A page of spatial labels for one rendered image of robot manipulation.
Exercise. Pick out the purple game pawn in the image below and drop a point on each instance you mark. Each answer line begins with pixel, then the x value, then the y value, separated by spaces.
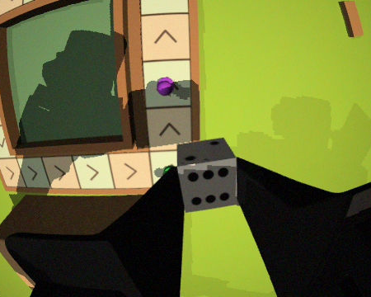
pixel 165 86

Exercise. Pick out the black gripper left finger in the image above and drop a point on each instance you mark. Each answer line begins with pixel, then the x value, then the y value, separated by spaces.
pixel 139 254

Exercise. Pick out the green pawn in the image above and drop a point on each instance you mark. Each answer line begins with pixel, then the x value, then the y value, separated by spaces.
pixel 167 169

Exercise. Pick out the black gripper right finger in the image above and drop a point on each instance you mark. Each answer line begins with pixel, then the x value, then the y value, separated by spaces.
pixel 299 229

